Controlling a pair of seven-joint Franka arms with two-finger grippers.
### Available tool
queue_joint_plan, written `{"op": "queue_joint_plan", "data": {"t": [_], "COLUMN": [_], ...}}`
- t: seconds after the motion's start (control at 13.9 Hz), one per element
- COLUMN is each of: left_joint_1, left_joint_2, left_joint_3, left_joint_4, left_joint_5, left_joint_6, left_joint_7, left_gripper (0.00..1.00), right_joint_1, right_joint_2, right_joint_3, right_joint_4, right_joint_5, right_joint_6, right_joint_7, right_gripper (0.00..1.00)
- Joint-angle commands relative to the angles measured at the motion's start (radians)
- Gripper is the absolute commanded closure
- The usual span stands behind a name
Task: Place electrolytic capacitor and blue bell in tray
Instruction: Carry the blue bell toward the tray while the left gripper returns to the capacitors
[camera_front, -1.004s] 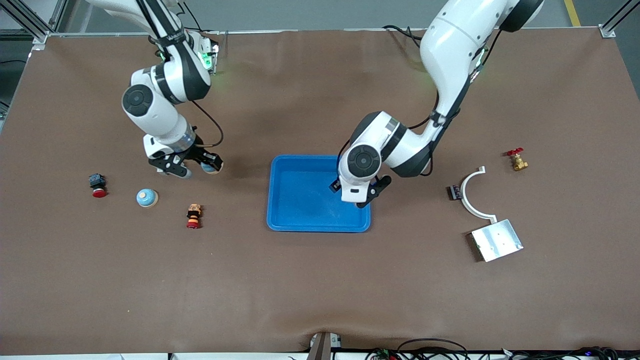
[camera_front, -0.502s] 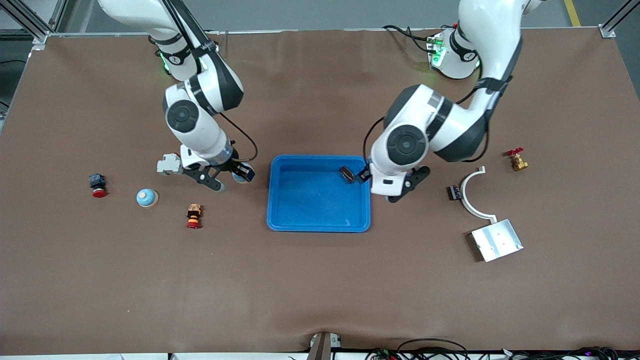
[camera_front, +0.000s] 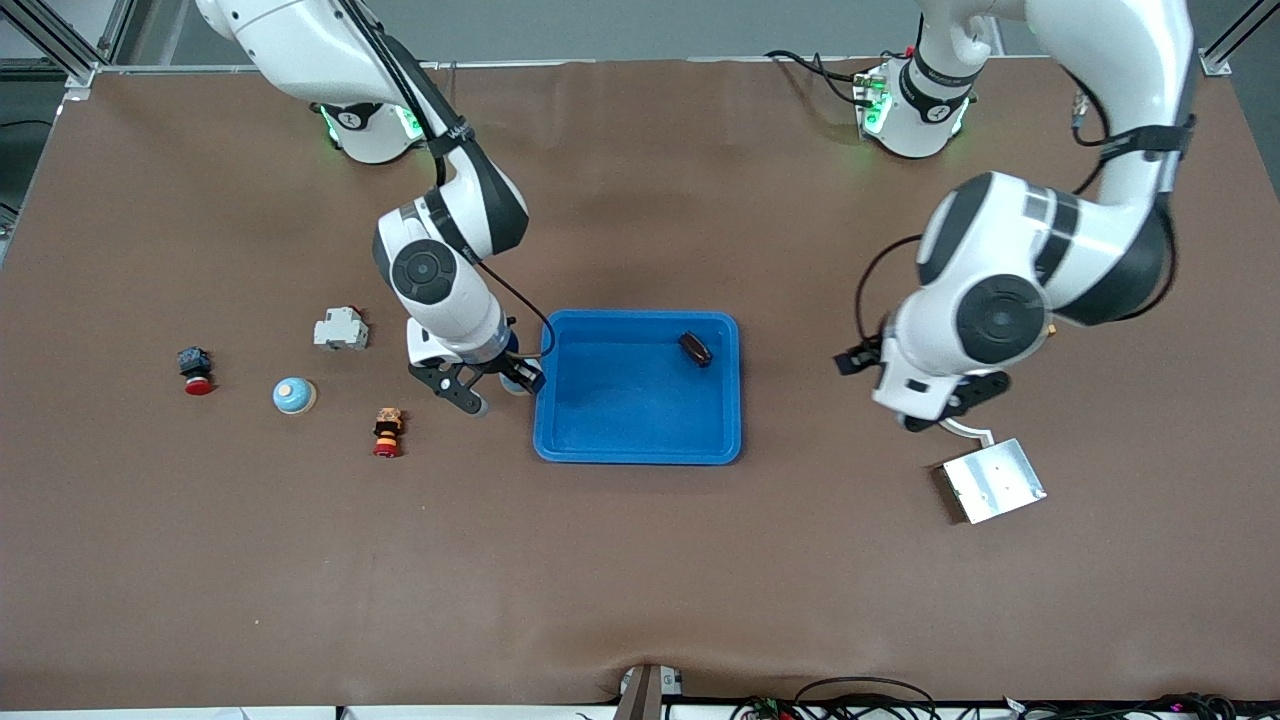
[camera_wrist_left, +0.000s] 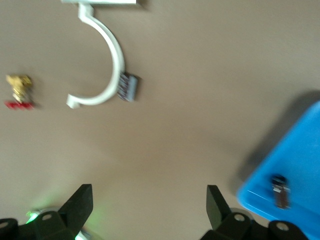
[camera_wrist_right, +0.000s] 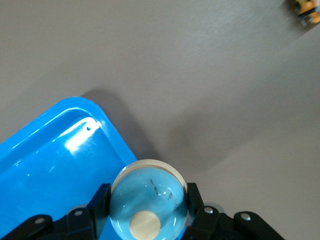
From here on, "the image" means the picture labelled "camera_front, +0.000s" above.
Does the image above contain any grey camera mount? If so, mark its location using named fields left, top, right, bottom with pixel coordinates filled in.
left=613, top=663, right=686, bottom=720

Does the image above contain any aluminium plate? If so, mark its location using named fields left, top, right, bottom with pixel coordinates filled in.
left=940, top=437, right=1048, bottom=525

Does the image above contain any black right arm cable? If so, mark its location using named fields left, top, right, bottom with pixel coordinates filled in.
left=340, top=0, right=557, bottom=361

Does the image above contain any black cable bundle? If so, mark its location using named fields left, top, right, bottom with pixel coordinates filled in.
left=1000, top=692, right=1280, bottom=720

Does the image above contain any aluminium frame post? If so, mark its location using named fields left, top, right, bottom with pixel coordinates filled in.
left=0, top=0, right=136, bottom=91
left=1200, top=0, right=1280, bottom=76

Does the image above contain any white circuit breaker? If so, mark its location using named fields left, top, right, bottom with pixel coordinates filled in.
left=313, top=306, right=370, bottom=353

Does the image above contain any red mushroom push button switch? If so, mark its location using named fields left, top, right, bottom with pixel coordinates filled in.
left=177, top=346, right=216, bottom=397

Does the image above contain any black base cable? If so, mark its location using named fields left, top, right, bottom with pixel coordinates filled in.
left=765, top=48, right=871, bottom=109

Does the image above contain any blue plastic tray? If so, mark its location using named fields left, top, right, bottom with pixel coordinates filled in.
left=532, top=309, right=743, bottom=466

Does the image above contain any black cable loop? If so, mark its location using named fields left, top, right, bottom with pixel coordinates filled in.
left=793, top=677, right=938, bottom=720

